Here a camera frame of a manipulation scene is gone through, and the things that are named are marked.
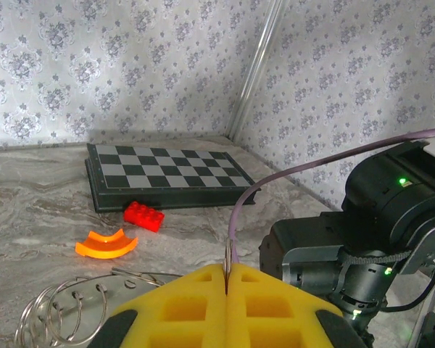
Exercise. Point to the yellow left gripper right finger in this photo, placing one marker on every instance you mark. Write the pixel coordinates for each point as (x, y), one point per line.
(275, 311)

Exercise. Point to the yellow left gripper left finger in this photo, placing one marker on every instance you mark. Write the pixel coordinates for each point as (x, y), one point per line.
(174, 311)

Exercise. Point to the orange curved plastic piece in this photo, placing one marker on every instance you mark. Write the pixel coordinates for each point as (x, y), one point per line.
(105, 248)

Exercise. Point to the red toy brick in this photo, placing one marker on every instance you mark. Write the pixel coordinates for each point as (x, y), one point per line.
(145, 215)

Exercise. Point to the black and grey chessboard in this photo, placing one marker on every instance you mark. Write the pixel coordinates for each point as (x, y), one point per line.
(166, 170)

